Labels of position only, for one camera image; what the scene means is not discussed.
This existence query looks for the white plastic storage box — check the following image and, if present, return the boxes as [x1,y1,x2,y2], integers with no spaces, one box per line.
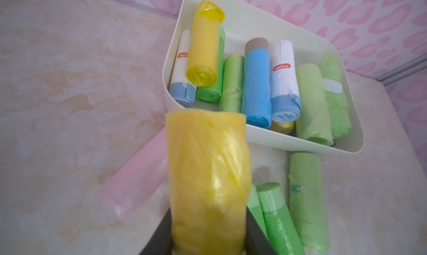
[162,0,364,155]

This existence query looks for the white roll with blue end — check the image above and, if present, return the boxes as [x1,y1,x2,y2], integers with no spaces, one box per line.
[270,40,301,123]

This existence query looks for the pink trash bag roll left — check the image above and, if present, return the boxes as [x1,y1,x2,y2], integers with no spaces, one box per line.
[97,128,168,222]

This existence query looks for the large yellow roll front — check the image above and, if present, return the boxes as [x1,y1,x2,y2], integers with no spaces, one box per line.
[269,121,295,135]

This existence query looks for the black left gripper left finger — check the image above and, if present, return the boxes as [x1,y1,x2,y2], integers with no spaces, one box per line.
[139,209,173,255]

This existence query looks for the light green roll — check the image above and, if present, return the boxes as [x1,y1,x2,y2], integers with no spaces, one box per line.
[289,152,330,255]
[296,64,334,147]
[319,53,352,139]

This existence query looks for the light green roll front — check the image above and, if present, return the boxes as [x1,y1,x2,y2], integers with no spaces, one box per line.
[296,64,334,147]

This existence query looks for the yellow trash bag roll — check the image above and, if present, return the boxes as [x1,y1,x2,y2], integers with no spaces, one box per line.
[166,109,252,255]
[186,0,225,88]

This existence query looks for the blue trash bag roll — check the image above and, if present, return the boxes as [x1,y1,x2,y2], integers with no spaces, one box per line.
[241,38,272,129]

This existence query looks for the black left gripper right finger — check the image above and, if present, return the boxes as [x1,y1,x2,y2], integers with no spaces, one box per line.
[246,208,277,255]

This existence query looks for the bright green roll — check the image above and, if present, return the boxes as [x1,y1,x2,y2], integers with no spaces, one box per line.
[196,27,226,103]

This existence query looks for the green trash bag roll right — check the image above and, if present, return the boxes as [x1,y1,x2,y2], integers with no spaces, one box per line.
[257,182,305,255]

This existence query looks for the green trash bag roll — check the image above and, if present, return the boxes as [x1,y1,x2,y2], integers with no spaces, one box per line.
[247,183,268,238]
[257,182,305,255]

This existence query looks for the green trash bag roll left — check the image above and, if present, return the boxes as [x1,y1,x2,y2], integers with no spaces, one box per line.
[247,183,268,238]

